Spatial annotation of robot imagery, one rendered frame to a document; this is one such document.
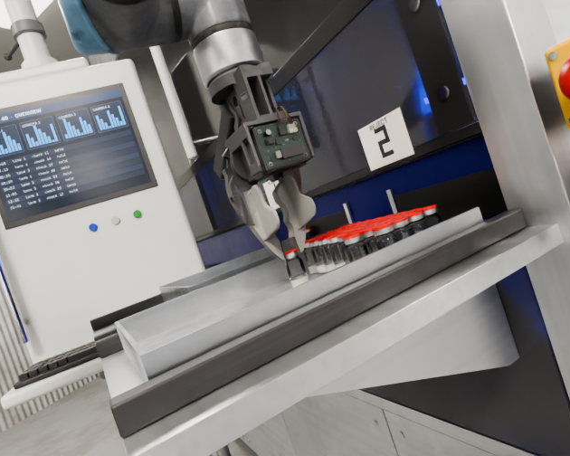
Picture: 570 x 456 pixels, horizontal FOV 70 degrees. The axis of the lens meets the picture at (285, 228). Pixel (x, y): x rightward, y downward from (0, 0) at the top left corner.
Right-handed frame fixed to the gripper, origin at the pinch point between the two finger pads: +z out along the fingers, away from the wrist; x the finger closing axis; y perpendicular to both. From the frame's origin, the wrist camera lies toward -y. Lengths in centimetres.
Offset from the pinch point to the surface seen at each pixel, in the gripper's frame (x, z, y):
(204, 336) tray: -16.2, 2.4, 16.7
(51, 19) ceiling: 23, -233, -340
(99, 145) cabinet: -7, -39, -76
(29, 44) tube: -15, -73, -84
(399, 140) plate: 17.0, -7.8, 6.2
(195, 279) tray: -1.7, 3.0, -43.0
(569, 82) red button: 13.7, -6.0, 27.7
